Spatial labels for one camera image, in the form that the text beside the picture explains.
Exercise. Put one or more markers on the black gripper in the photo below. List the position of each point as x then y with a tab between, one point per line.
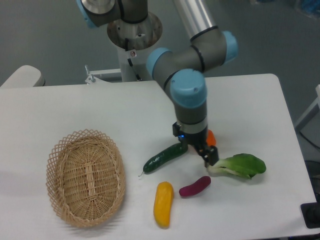
196	136

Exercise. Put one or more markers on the green cucumber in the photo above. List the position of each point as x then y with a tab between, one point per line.
161	158

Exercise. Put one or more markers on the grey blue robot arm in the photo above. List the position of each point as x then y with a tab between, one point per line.
179	74

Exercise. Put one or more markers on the orange tangerine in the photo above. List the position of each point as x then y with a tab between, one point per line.
211	140

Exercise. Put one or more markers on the purple sweet potato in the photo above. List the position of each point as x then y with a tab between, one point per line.
195	188

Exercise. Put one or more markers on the green bok choy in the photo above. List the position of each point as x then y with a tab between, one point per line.
243	165

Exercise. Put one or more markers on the yellow squash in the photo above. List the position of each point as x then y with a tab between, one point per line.
162	204

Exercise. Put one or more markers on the woven wicker basket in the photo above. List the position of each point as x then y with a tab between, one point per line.
85	178

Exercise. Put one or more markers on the white furniture at right edge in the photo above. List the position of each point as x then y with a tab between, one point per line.
312	110

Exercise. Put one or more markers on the black device at table edge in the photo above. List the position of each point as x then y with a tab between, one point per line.
311	214

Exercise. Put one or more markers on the clear container with blue items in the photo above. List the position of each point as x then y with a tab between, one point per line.
309	8

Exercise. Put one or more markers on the white chair armrest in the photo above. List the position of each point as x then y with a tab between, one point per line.
25	76

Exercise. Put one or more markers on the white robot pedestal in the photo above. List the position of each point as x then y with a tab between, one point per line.
134	43

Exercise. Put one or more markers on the white metal base frame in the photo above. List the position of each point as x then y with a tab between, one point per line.
106	75

